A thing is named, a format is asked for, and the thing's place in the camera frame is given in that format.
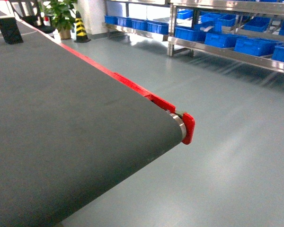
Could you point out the stainless steel shelf rack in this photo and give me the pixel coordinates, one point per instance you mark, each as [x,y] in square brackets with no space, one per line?
[247,31]

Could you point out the red conveyor end cap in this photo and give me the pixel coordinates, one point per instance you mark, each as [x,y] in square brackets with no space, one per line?
[189,123]

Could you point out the yellow black traffic cone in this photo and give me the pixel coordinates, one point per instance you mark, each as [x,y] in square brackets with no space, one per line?
[81,34]

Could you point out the green potted plant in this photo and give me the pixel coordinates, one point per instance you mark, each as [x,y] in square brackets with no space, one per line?
[62,14]

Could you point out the black crate on belt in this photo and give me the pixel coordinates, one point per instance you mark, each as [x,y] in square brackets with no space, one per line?
[9,30]

